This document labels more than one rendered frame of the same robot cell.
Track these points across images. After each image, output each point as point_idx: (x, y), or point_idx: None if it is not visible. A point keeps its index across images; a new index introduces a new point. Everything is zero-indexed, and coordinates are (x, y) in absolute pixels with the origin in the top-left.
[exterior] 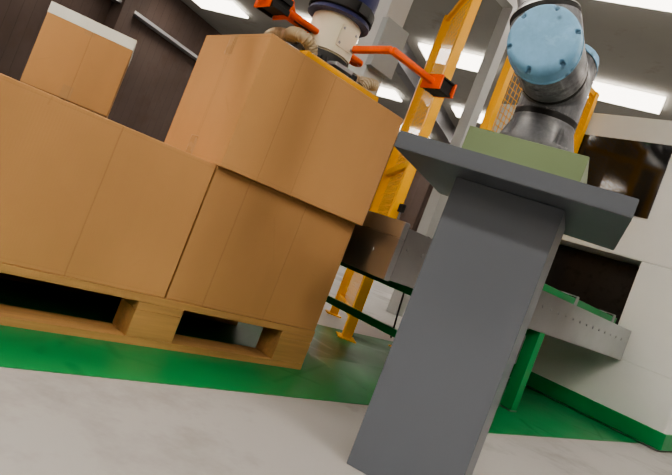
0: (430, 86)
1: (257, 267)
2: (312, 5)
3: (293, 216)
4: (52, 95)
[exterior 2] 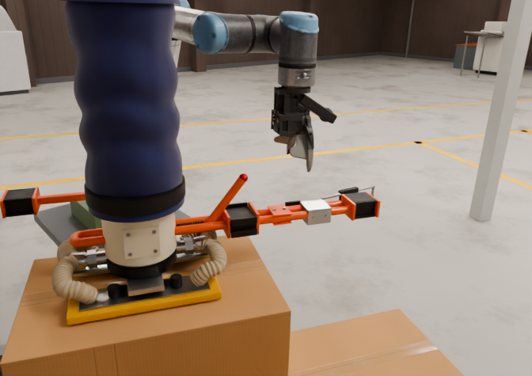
0: (39, 206)
1: None
2: (184, 199)
3: None
4: (366, 315)
